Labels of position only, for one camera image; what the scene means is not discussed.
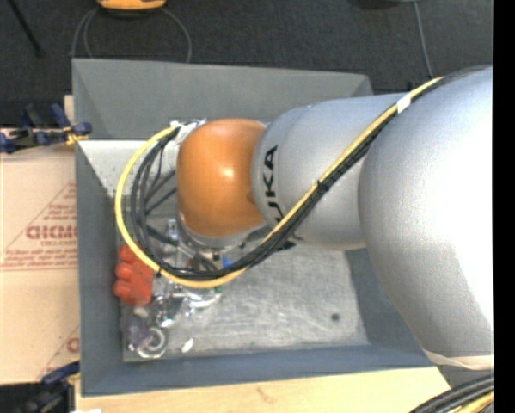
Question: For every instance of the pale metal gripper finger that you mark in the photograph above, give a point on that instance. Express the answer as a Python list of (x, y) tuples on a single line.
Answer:
[(167, 296), (171, 312)]

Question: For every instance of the small white oval piece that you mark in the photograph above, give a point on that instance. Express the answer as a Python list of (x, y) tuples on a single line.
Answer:
[(187, 345)]

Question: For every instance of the orange-red knobbly toy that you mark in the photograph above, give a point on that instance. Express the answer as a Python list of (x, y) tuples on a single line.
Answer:
[(132, 275)]

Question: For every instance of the pale purple clear thing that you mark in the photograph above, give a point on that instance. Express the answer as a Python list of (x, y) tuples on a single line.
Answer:
[(133, 334)]

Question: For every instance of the grey metal bin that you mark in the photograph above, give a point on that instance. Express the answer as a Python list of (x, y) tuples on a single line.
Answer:
[(283, 308)]

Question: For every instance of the brown cardboard board red print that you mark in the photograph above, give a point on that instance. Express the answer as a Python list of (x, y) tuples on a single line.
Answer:
[(33, 273)]

